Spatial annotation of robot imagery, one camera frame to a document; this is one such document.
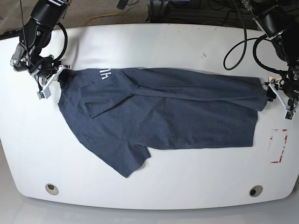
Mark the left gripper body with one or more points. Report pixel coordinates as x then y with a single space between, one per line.
289 82

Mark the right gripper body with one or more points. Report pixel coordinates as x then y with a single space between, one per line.
30 60

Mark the dark blue T-shirt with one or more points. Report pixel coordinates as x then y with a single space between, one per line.
118 114

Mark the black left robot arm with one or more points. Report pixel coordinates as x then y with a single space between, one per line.
282 30

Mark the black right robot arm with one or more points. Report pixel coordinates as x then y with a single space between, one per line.
36 35

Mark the red tape rectangle marking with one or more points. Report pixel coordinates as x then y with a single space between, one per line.
277 145

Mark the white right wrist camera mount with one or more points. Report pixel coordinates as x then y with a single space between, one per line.
52 81

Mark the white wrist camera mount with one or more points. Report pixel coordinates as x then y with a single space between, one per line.
289 106
52 81

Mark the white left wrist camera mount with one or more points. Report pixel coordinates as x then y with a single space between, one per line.
289 106

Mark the right table cable grommet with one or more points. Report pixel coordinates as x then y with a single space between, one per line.
256 191

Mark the table cable grommet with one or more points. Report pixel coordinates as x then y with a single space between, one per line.
51 189
256 191

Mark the left table cable grommet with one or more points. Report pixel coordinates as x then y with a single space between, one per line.
51 189

